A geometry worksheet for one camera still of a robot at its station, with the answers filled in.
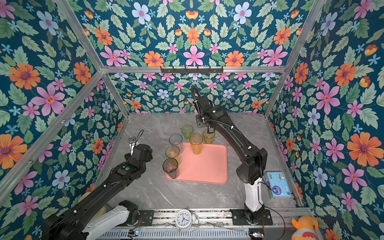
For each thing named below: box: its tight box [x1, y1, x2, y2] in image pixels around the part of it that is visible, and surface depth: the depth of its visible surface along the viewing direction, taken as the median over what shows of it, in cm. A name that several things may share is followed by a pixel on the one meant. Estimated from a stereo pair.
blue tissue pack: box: [265, 171, 293, 200], surface depth 78 cm
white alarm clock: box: [175, 209, 197, 232], surface depth 72 cm
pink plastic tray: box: [165, 142, 228, 185], surface depth 95 cm
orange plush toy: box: [291, 215, 319, 240], surface depth 68 cm
